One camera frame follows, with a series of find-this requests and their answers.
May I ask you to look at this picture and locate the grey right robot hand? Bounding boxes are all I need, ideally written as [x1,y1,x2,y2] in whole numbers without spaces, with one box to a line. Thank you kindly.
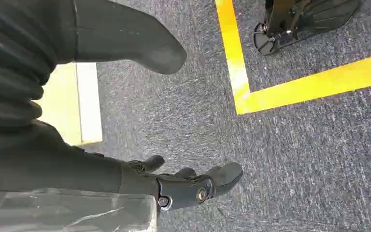
[0,0,244,212]

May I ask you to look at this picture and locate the ribbed grey right arm sleeve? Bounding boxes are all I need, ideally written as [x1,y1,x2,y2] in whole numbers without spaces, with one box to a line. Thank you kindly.
[0,0,59,130]

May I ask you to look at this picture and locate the yellow floor tape strip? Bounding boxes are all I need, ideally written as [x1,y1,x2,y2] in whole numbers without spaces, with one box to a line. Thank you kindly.
[214,0,252,115]
[236,51,371,115]

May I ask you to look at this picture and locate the black robot leg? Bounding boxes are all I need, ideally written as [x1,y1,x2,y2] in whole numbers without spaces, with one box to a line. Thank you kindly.
[265,0,298,33]

